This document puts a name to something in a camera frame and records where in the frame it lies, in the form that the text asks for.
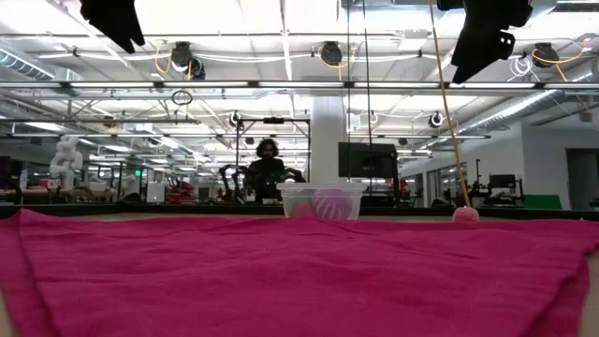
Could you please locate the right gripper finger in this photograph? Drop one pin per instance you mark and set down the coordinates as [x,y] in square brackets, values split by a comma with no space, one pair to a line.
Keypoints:
[507,46]
[475,51]

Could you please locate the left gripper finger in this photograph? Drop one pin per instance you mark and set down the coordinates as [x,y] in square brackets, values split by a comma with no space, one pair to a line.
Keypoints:
[114,21]

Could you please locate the small pink toy fruit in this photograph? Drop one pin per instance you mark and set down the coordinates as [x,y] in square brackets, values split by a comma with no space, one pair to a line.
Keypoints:
[302,210]
[466,215]

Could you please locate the purple white-striped toy vegetable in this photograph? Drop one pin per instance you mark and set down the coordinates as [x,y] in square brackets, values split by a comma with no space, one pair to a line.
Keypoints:
[333,204]

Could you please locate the clear plastic tupperware container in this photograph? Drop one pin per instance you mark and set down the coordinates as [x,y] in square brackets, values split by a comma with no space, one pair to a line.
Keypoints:
[287,194]

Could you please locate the long ceiling light bar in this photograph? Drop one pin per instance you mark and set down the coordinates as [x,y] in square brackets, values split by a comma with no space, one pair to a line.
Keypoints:
[206,84]

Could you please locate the small black monitor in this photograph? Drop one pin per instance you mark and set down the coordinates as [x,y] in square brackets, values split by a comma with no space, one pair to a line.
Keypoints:
[502,180]

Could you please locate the white robot figure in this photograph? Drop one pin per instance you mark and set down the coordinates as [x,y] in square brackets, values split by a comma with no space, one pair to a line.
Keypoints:
[65,161]

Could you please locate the dark door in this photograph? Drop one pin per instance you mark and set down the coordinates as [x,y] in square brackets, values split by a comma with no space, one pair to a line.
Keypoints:
[582,178]

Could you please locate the black computer monitor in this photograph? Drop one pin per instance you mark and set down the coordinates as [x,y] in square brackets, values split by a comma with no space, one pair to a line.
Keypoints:
[367,161]

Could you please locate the green board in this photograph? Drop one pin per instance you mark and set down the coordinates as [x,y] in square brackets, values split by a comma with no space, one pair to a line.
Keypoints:
[543,201]

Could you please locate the white building column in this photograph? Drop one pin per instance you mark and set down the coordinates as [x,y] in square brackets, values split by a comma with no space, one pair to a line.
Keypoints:
[327,136]

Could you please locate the white cabinet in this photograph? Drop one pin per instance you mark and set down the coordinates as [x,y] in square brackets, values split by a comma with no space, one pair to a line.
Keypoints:
[156,192]

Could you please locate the red machine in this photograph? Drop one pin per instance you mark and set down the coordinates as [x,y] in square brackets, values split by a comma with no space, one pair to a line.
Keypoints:
[180,191]

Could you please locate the person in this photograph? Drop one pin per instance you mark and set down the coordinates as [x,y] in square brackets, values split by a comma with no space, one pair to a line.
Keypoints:
[267,171]

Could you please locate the magenta cloth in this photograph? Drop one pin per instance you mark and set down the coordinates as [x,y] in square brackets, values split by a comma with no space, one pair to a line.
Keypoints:
[299,281]

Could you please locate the silver ventilation duct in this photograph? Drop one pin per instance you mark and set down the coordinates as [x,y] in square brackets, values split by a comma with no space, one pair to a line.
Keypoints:
[515,110]

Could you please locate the black metal stand frame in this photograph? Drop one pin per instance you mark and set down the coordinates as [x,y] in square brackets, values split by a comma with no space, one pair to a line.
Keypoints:
[237,140]

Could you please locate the black table edge rail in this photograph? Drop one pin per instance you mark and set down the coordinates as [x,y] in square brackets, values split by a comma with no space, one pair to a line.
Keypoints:
[187,209]

